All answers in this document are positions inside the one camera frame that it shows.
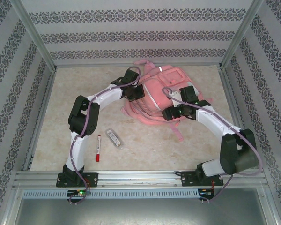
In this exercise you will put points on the pink student backpack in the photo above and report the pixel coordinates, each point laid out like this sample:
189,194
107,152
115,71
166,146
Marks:
154,93

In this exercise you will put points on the clear plastic refill box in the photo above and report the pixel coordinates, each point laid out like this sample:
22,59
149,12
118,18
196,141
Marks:
114,139

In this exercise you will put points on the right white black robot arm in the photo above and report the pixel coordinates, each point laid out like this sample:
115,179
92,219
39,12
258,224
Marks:
236,152

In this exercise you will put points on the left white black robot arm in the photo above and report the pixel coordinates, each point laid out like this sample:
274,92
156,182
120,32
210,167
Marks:
82,117

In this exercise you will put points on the red white marker pen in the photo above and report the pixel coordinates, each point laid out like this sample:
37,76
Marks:
98,147

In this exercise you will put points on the right controller board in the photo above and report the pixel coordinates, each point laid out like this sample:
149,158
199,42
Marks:
206,194

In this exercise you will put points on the controller board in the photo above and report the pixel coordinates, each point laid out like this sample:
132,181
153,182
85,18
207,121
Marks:
77,193
206,194

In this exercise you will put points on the grey metal panel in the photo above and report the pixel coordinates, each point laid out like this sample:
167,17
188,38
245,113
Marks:
140,213

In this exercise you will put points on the left controller board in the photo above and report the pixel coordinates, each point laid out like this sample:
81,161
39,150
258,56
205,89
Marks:
77,193

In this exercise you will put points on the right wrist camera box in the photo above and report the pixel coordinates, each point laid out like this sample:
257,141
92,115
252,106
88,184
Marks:
175,95

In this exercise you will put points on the aluminium rear frame beam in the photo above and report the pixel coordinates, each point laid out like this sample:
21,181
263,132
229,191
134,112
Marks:
96,65

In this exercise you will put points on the aluminium side frame beam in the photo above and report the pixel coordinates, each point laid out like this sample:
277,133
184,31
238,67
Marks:
225,77
44,98

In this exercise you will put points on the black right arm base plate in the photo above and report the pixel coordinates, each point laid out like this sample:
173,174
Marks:
186,179

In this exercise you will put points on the aluminium mounting rail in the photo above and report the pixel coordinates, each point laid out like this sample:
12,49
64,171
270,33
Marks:
140,178

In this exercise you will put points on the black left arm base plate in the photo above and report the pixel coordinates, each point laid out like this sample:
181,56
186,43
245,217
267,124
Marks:
93,179

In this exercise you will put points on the aluminium frame post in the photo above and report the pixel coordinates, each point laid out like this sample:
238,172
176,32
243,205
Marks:
34,30
242,30

